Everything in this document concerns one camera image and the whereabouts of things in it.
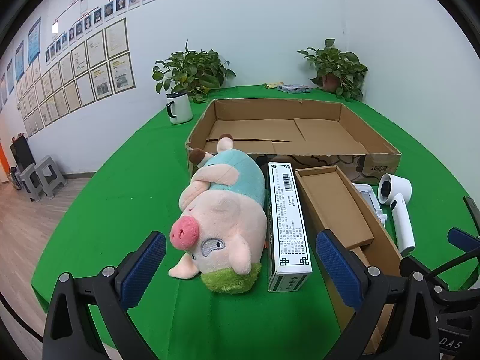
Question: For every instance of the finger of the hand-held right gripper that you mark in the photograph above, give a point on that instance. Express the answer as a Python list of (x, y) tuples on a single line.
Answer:
[(463, 239), (473, 212)]

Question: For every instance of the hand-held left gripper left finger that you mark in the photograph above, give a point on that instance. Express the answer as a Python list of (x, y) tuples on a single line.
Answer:
[(144, 270)]

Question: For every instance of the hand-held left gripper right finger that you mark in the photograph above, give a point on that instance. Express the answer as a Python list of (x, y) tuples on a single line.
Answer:
[(337, 270)]

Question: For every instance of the narrow cardboard box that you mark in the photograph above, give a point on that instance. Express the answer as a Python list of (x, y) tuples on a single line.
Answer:
[(337, 210)]

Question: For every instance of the long white green box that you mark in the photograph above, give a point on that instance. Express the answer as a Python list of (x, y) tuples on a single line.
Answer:
[(287, 225)]

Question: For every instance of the white hair dryer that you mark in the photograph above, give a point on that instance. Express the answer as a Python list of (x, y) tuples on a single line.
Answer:
[(399, 213)]

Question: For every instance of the pink pig plush toy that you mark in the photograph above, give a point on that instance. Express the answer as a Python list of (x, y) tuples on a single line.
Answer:
[(221, 210)]

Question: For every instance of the large shallow cardboard box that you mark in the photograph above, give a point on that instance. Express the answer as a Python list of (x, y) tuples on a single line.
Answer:
[(322, 131)]

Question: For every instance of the green tablecloth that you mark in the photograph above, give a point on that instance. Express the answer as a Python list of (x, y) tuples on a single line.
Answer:
[(123, 195)]

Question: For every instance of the grey plastic stool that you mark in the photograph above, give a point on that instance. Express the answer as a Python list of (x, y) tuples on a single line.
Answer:
[(50, 176), (29, 182)]

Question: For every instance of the black cabinet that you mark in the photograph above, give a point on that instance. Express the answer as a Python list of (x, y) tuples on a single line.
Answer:
[(21, 152)]

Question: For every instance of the orange panel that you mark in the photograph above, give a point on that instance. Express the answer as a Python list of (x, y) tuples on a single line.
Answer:
[(3, 163)]

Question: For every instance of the patterned tissue packet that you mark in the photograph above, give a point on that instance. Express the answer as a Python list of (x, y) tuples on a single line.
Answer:
[(294, 89)]

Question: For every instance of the brown plant pot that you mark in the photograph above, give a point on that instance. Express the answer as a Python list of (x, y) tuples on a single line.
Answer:
[(330, 82)]

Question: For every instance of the yellow paper packet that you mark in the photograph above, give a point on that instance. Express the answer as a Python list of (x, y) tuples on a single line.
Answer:
[(273, 84)]

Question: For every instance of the green plant in brown pot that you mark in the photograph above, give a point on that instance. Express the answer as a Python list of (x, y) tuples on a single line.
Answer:
[(337, 62)]

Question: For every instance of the bushy green potted plant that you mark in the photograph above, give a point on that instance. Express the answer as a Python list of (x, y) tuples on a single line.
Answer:
[(195, 69)]

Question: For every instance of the row of portrait photos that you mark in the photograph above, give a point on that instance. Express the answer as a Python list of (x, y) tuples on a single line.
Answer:
[(123, 2)]

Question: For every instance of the wall of framed certificates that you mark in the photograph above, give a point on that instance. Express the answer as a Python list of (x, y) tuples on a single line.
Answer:
[(78, 78)]

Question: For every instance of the tall blue wall poster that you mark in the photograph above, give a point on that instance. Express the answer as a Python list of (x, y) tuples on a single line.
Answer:
[(34, 39)]

